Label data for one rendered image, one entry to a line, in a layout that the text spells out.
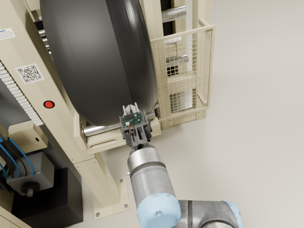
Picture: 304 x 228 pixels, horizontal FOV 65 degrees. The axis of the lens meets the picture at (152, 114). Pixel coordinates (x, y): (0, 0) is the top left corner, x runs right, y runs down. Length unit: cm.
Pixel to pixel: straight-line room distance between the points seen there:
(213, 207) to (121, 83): 44
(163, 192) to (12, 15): 69
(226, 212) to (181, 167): 137
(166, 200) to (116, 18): 51
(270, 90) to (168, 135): 114
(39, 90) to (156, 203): 70
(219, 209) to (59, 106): 76
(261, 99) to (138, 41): 193
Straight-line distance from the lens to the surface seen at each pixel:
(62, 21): 77
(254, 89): 263
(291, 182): 204
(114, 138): 111
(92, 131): 110
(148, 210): 51
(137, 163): 56
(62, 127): 118
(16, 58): 97
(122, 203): 188
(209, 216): 61
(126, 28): 74
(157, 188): 52
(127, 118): 63
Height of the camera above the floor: 170
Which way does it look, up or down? 46 degrees down
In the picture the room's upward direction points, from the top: 10 degrees counter-clockwise
